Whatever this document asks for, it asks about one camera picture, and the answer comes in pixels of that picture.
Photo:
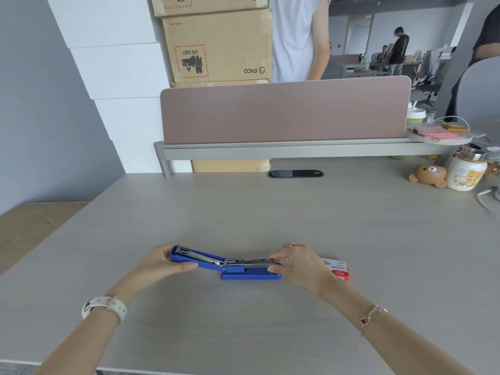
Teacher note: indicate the person's left hand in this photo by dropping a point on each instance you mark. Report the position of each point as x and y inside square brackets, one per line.
[158, 263]

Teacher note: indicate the person's right forearm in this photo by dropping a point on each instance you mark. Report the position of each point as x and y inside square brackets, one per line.
[390, 331]

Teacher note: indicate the white wristwatch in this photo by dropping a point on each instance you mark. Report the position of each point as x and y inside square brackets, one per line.
[105, 306]

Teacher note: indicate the person's left forearm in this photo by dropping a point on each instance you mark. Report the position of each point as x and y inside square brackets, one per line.
[84, 333]

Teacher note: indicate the grey office chair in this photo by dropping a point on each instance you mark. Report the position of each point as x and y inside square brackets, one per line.
[480, 93]

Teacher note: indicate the red and white staple box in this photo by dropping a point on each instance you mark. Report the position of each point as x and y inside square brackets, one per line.
[338, 269]

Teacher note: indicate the orange packet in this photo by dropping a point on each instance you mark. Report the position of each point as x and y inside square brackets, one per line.
[455, 127]

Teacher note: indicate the person's right thumb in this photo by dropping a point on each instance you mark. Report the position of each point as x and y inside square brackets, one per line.
[278, 269]

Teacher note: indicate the person's right hand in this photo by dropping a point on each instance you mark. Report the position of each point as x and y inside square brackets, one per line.
[302, 267]

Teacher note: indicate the large cardboard box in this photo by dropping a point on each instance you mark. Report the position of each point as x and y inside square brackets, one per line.
[218, 46]

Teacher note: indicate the pink desk divider panel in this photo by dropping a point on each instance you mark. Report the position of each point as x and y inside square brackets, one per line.
[285, 111]

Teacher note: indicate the black office chair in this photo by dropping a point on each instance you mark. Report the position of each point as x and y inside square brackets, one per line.
[425, 80]

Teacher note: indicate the white bear print mug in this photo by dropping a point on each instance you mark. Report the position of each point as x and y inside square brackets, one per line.
[467, 173]

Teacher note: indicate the brown bear plush toy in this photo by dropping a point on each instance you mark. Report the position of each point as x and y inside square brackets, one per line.
[429, 174]

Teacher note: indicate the green drink cup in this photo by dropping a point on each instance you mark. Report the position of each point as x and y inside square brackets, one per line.
[415, 115]

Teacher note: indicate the grey divider rail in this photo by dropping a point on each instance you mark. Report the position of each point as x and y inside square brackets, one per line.
[273, 150]

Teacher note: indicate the round grey shelf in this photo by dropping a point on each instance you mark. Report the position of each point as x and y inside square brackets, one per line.
[439, 139]

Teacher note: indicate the person's left thumb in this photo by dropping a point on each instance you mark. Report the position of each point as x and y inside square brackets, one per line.
[182, 265]

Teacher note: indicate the blue stapler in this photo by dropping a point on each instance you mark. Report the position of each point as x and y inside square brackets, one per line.
[230, 264]

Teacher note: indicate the stack of white boxes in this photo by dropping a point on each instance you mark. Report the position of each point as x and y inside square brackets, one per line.
[113, 74]

